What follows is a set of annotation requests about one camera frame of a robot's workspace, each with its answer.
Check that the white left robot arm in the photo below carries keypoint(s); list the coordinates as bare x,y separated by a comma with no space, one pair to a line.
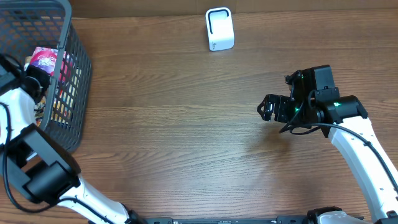
37,172

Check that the grey plastic mesh basket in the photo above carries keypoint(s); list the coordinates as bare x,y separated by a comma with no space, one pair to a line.
26,25

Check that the red purple pad package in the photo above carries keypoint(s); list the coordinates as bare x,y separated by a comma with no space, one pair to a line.
45,59

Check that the white barcode scanner stand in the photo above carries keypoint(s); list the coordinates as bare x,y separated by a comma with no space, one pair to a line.
219,25

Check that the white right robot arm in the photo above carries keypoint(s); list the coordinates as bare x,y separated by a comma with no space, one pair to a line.
345,122

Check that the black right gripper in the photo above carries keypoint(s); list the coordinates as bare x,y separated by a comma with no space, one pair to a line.
280,101

